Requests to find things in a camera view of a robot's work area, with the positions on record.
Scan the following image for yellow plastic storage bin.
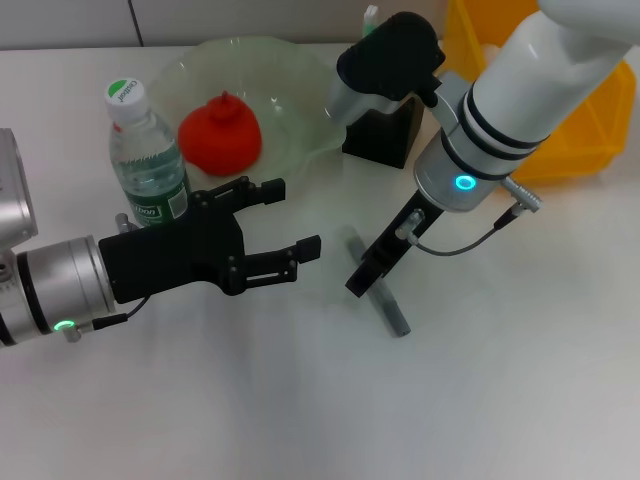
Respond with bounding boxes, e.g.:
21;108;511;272
444;0;636;186

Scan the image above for gripper connector cable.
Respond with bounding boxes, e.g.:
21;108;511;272
64;297;151;344
394;177;544;257

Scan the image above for right gripper connector cable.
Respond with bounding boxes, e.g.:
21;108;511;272
394;177;544;257

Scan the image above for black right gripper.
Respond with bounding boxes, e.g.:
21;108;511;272
345;192;445;297

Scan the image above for red-orange toy orange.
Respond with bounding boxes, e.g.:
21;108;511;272
177;89;263;176

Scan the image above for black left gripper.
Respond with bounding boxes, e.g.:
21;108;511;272
98;177;322;305

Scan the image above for green label water bottle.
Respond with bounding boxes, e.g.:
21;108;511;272
103;77;194;229

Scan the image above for pale green glass fruit plate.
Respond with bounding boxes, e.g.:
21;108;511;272
147;34;347;194

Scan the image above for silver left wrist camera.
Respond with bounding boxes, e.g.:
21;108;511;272
0;128;39;251

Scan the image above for left gripper connector cable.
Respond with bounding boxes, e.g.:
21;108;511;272
64;297;151;344

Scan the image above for black mesh pen holder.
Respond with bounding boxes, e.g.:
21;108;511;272
341;94;426;170

